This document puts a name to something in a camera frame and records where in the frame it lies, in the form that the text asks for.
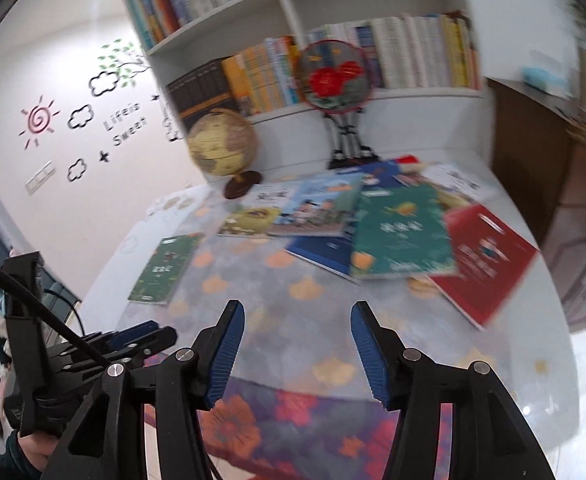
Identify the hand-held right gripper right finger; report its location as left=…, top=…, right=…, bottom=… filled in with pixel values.
left=350, top=301, right=556, bottom=480

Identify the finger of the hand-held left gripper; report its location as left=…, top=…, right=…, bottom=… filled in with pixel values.
left=90, top=326, right=180, bottom=375
left=75, top=321, right=162, bottom=358

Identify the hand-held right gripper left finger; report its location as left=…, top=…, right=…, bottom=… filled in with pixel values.
left=40, top=300, right=246, bottom=480

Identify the dark blue bird cover book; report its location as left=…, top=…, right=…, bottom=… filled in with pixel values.
left=285, top=232, right=362, bottom=283

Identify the green insect cover book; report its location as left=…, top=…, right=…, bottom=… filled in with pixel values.
left=349, top=184, right=460, bottom=281

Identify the light blue illustrated book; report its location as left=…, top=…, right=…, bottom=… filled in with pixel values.
left=268, top=174, right=368, bottom=239

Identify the person's left hand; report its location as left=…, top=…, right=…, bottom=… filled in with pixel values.
left=16, top=432, right=62, bottom=479

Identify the dark green leafy book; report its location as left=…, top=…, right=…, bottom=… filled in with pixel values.
left=128, top=232, right=206, bottom=306

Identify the red floral cloth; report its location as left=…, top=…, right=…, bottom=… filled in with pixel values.
left=145, top=377, right=454, bottom=480

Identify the white and meadow cover book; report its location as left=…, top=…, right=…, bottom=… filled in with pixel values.
left=420, top=162, right=496, bottom=200
left=218, top=185, right=300, bottom=239

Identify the yellow globe on wooden base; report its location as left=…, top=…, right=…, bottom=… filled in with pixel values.
left=187, top=109, right=262, bottom=198

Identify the brown wooden cabinet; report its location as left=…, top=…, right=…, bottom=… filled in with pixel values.
left=488, top=77, right=586, bottom=331

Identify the row of black hardcover volumes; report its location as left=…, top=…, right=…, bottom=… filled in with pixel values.
left=167, top=59, right=236, bottom=133

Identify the green tree branch decal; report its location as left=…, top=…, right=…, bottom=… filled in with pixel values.
left=98, top=42, right=146, bottom=86

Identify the red flower fan ornament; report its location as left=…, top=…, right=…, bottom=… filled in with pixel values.
left=297, top=37, right=381, bottom=171

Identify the row of orange yellow spines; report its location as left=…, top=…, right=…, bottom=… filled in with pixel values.
left=221, top=36, right=304, bottom=117

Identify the row of pale spines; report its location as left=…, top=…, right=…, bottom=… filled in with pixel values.
left=307, top=10, right=482, bottom=91

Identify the light blue tissue box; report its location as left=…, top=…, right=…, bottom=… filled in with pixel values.
left=523, top=67, right=578, bottom=96

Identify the row of colourful spines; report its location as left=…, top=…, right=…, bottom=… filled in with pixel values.
left=125, top=0, right=281, bottom=53

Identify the white bookshelf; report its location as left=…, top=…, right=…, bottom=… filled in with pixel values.
left=113, top=0, right=488, bottom=128

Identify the white light switch panel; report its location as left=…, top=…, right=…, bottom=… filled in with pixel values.
left=25, top=161, right=56, bottom=193

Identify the black lettering wall decal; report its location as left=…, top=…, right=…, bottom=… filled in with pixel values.
left=102, top=102, right=146, bottom=148

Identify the swing bear wall decal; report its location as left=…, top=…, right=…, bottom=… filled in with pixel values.
left=160, top=100, right=184, bottom=143

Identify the red sun wall decal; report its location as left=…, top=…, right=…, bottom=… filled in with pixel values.
left=20, top=96, right=61, bottom=150

